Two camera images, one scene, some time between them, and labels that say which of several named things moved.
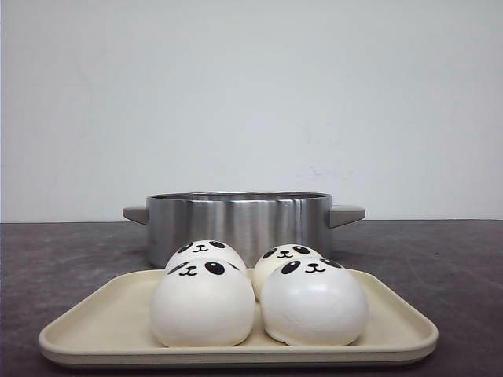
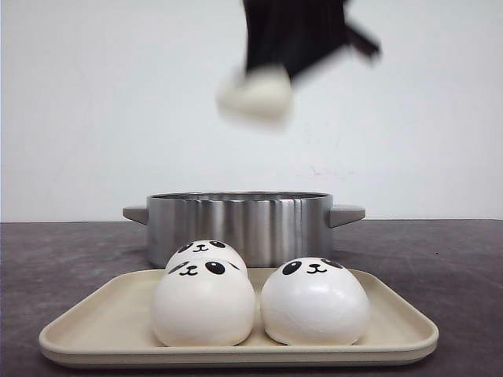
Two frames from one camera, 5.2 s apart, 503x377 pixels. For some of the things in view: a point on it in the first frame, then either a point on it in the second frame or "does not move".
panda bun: (313, 301) does not move
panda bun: (202, 303) does not move
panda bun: (269, 261) -> (264, 92)
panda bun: (207, 249) does not move
